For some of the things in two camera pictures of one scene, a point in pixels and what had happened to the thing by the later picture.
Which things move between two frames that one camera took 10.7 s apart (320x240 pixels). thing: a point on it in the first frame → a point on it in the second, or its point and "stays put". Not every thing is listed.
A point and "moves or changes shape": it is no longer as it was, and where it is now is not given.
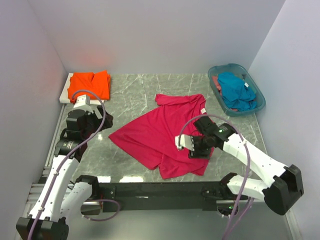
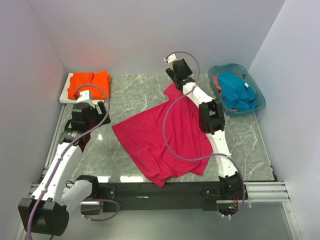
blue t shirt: [235, 95] stays put
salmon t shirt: [215, 79] stays put
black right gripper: [197, 154] → [169, 72]
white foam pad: [64, 97] stays put
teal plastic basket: [232, 68] stays put
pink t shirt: [150, 137] moves or changes shape
